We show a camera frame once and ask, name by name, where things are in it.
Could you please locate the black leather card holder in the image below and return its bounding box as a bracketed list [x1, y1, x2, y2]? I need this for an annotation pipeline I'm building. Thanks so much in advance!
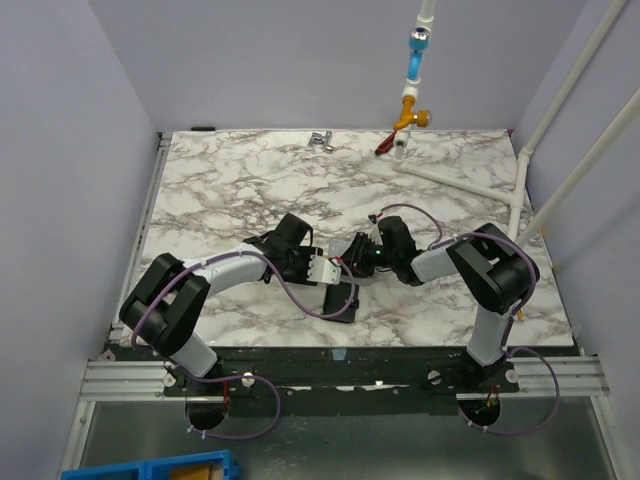
[322, 282, 359, 324]

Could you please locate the silver grey credit card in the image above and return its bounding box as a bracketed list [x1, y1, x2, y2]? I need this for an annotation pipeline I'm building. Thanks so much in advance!
[328, 239, 352, 257]

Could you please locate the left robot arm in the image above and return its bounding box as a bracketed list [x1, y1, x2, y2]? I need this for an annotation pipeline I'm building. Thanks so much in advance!
[119, 213, 319, 395]

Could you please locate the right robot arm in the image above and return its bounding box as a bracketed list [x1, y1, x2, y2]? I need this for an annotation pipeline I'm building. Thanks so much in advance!
[331, 216, 540, 392]

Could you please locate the silver metal clamp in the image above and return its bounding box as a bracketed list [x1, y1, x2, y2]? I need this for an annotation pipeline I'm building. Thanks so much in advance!
[308, 130, 334, 153]

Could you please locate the orange pipe valve fitting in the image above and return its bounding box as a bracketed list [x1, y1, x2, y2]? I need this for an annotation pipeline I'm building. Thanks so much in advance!
[393, 95, 432, 131]

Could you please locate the blue plastic bin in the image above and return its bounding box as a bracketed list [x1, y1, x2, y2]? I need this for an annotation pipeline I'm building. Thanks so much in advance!
[60, 450, 240, 480]

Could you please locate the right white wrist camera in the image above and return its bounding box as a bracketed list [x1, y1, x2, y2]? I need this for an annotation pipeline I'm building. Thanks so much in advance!
[368, 214, 382, 244]

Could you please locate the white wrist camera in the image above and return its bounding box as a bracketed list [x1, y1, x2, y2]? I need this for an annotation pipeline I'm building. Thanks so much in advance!
[307, 255, 341, 285]
[368, 214, 382, 244]

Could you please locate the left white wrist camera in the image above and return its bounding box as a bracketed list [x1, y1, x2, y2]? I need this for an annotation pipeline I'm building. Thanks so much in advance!
[307, 255, 341, 285]

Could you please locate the red handled tool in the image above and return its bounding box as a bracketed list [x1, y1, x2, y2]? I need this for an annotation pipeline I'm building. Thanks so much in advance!
[374, 131, 396, 156]

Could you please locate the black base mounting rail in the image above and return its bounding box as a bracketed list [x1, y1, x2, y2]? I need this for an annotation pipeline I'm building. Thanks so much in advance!
[164, 347, 519, 418]

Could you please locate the white PVC pipe frame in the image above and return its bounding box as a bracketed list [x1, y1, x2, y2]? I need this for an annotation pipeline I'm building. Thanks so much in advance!
[392, 1, 639, 246]

